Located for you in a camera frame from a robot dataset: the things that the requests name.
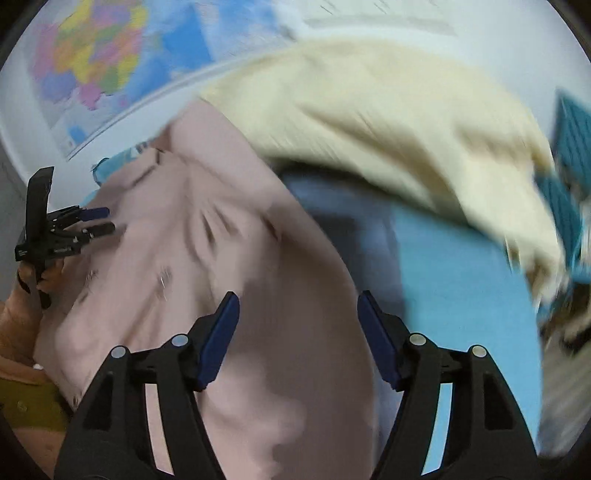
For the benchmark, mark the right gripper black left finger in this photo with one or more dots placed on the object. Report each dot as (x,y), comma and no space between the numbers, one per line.
(139,417)

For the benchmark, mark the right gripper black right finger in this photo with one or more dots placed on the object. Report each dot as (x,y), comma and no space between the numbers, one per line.
(457,419)

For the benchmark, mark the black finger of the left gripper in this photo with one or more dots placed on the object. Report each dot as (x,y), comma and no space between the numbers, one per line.
(94,213)
(97,231)

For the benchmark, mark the pink jacket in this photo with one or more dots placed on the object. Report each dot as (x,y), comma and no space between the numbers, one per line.
(199,215)

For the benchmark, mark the person's left hand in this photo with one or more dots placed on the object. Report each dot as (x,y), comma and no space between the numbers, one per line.
(21,312)

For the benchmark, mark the mustard brown garment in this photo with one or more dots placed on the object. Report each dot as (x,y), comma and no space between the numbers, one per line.
(36,405)

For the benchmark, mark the teal grey bed sheet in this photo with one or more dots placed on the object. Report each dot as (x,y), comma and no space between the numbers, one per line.
(445,280)

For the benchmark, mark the teal perforated plastic basket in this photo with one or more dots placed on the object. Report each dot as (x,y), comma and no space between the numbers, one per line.
(567,192)

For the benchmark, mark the cream jacket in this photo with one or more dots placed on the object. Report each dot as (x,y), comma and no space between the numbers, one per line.
(424,127)

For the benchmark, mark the colourful wall map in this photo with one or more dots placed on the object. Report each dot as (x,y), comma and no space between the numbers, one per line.
(92,61)

